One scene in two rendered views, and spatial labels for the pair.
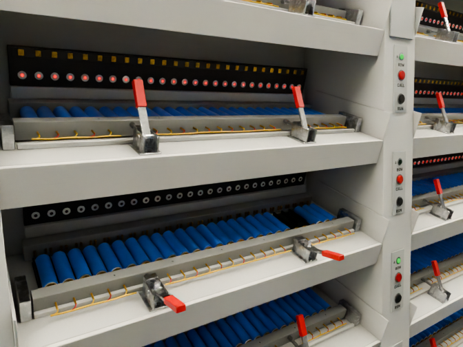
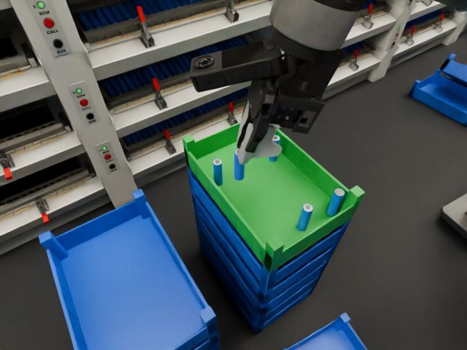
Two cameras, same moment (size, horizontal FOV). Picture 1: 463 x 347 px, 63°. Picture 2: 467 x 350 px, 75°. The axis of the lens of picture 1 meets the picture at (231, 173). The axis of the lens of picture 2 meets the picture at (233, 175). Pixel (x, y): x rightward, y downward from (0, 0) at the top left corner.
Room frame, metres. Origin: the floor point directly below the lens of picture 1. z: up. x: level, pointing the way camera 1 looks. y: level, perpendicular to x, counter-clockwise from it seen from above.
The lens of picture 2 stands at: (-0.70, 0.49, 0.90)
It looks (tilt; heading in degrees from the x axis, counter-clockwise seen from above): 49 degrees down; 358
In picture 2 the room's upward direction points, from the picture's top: straight up
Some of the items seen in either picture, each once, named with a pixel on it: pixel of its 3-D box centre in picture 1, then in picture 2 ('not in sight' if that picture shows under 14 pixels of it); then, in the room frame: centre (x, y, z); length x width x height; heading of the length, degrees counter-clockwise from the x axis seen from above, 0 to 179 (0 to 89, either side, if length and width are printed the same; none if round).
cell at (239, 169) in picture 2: not in sight; (239, 164); (-0.35, 0.47, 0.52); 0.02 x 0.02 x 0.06
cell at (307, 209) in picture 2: not in sight; (304, 217); (-0.41, 0.35, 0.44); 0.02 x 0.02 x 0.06
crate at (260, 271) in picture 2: not in sight; (261, 200); (-0.31, 0.42, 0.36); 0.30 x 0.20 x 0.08; 32
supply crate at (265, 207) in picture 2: not in sight; (264, 176); (-0.31, 0.42, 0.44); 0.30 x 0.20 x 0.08; 32
